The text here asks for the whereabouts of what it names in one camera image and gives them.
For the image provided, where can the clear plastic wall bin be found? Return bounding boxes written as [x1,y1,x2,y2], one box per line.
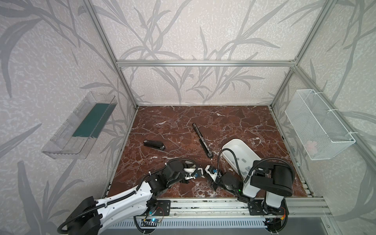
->
[42,92,118,160]

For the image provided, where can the white wire basket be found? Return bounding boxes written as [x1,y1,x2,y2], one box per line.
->
[285,89,356,161]

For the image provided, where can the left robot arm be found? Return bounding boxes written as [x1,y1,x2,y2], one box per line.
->
[57,158,203,235]

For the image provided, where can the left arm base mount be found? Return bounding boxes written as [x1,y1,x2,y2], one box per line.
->
[142,199,171,216]

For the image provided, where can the aluminium front rail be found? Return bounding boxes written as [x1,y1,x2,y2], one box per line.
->
[85,197,333,219]

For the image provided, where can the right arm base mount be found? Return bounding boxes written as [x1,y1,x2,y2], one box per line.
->
[247,199,289,217]

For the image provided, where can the white oval tray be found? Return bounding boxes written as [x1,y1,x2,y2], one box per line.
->
[221,139,261,179]

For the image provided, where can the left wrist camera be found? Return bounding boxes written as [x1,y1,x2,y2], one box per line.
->
[184,168,200,180]

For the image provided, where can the black stapler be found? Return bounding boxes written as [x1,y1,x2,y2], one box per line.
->
[193,123,213,159]
[144,140,165,150]

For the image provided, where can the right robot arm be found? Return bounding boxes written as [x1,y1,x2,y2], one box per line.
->
[205,158,295,210]

